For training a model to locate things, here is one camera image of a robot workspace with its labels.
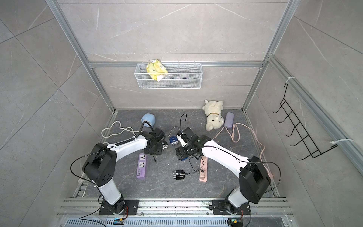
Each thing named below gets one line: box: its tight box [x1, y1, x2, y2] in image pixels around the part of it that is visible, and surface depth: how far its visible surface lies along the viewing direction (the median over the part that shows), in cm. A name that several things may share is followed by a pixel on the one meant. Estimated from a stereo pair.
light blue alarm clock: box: [140, 113, 156, 128], surface depth 106 cm
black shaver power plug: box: [172, 169, 185, 181], surface depth 84 cm
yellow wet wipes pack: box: [146, 59, 169, 82], surface depth 89 cm
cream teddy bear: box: [201, 99, 225, 131], surface depth 109 cm
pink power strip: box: [199, 156, 208, 183], surface depth 83 cm
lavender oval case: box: [224, 112, 235, 129], surface depth 112 cm
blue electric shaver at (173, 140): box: [169, 135, 179, 146], surface depth 100 cm
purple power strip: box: [136, 153, 147, 178], surface depth 87 cm
